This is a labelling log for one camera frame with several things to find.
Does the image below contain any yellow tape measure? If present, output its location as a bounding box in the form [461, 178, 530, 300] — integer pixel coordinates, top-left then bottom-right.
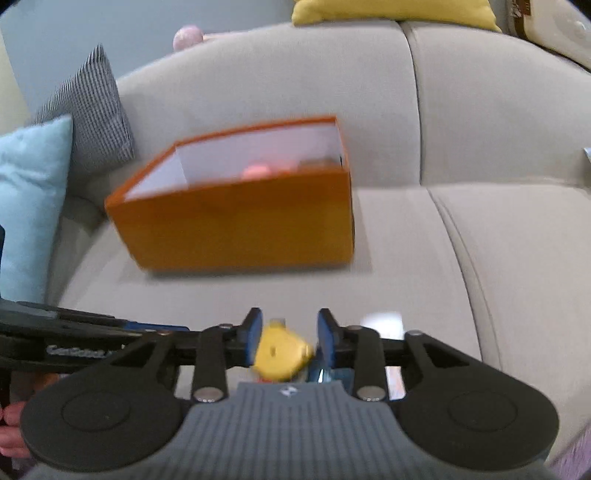
[252, 319, 315, 383]

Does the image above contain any brown gift box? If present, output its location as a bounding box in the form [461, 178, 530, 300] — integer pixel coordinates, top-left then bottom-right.
[297, 157, 342, 170]

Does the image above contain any dark blue shampoo bottle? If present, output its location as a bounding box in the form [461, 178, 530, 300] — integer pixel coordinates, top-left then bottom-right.
[307, 359, 353, 387]

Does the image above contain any left hand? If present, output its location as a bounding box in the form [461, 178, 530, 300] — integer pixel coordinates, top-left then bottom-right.
[0, 401, 31, 459]

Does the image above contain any orange cardboard box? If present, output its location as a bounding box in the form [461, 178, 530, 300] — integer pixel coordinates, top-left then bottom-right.
[105, 116, 355, 273]

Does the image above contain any pink cup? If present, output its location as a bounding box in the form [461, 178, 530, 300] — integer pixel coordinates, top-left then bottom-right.
[240, 163, 297, 181]

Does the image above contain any teal cushion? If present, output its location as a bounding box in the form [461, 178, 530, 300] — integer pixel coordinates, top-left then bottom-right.
[1, 115, 73, 302]

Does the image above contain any houndstooth cushion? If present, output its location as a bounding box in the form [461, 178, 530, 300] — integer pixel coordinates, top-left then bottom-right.
[31, 45, 134, 184]

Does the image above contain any beige sofa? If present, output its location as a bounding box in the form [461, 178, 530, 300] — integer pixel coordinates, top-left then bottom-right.
[47, 22, 590, 453]

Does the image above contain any purple fluffy blanket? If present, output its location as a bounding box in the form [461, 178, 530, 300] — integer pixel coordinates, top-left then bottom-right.
[551, 426, 591, 480]

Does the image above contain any yellow cushion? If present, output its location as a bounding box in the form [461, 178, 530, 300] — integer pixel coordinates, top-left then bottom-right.
[291, 0, 501, 32]

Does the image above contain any white brown handbag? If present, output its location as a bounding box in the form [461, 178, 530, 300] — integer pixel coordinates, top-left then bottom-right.
[506, 0, 590, 70]

